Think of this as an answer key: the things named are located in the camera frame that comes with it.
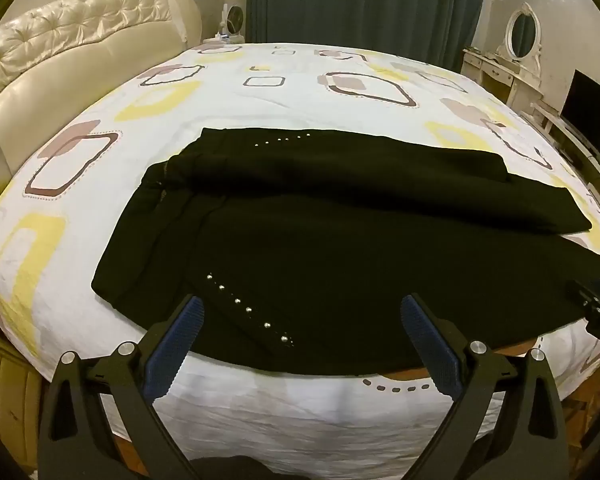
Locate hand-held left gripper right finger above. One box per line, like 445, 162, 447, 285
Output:
400, 293, 568, 480

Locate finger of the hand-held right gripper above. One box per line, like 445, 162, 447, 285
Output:
566, 280, 600, 318

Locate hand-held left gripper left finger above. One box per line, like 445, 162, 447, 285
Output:
36, 295, 206, 480

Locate black pants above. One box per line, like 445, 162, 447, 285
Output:
91, 127, 600, 376

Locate white television stand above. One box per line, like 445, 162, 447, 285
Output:
522, 100, 600, 211

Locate black television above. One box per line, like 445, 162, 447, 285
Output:
560, 70, 600, 161

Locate white dressing table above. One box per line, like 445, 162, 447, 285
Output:
462, 47, 541, 111

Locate patterned white bed sheet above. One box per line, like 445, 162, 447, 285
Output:
0, 42, 600, 466

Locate white oval vanity mirror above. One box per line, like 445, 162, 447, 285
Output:
495, 2, 543, 68

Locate cream tufted headboard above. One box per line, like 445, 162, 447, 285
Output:
0, 0, 203, 211

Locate small white desk fan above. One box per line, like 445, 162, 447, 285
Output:
215, 4, 246, 43

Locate teal curtain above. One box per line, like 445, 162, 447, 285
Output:
245, 0, 493, 68

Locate cream padded bed frame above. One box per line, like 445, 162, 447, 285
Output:
0, 327, 46, 480

